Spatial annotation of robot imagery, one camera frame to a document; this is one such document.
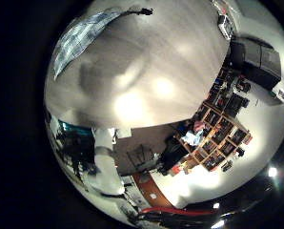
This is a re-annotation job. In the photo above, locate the black wire frame stand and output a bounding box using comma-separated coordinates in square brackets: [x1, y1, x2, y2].
[126, 143, 160, 175]

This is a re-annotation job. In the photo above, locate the black cable bundle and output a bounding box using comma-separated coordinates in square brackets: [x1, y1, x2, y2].
[126, 7, 154, 17]

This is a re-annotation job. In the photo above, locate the white labelled box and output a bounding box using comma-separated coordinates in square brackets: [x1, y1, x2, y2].
[273, 87, 284, 103]

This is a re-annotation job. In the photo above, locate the wooden cubby shelf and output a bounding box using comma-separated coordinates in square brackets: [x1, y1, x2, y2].
[174, 101, 254, 173]

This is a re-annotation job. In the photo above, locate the black cabinet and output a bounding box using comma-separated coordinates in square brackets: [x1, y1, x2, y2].
[230, 36, 283, 92]

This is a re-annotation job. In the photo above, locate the white box device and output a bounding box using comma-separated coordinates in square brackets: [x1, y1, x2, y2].
[216, 13, 234, 41]

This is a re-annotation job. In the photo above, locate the red strip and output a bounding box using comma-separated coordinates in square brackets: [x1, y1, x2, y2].
[140, 205, 214, 218]

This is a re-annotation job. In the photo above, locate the orange brown board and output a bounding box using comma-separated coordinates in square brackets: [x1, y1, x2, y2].
[132, 172, 174, 209]

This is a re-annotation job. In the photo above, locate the blue white plaid cloth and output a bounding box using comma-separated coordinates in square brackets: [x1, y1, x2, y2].
[51, 7, 131, 81]

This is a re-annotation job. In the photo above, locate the teal strip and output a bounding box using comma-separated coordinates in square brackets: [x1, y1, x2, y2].
[59, 120, 93, 137]

